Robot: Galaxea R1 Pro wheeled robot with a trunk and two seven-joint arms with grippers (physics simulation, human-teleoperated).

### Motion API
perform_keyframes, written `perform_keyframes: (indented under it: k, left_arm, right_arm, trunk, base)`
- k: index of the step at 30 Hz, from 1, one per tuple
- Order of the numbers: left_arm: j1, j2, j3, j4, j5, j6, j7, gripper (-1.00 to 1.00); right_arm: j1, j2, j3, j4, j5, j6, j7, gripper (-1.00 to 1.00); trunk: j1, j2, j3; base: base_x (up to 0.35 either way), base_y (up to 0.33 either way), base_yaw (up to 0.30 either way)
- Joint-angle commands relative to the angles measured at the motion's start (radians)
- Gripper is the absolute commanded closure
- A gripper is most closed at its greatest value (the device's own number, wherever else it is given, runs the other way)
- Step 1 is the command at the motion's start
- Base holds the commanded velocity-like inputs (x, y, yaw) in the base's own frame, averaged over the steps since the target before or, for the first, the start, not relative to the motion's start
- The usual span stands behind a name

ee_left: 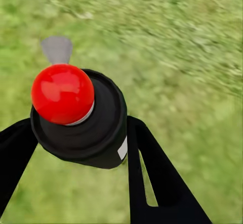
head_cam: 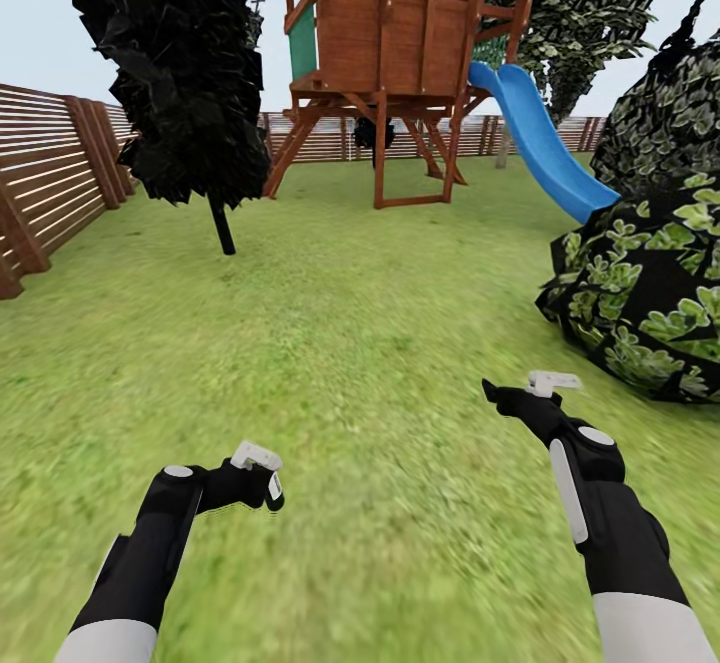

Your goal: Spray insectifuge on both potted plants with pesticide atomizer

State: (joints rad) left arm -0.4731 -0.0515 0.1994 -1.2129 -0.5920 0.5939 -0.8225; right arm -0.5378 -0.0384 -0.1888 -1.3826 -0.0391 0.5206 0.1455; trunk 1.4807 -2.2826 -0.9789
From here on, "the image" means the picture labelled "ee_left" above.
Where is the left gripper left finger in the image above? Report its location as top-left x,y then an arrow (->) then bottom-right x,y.
0,118 -> 38,218

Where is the insectifuge atomizer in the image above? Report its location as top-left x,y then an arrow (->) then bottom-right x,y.
30,35 -> 128,169

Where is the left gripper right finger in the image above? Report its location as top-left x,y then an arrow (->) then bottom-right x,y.
127,115 -> 212,224

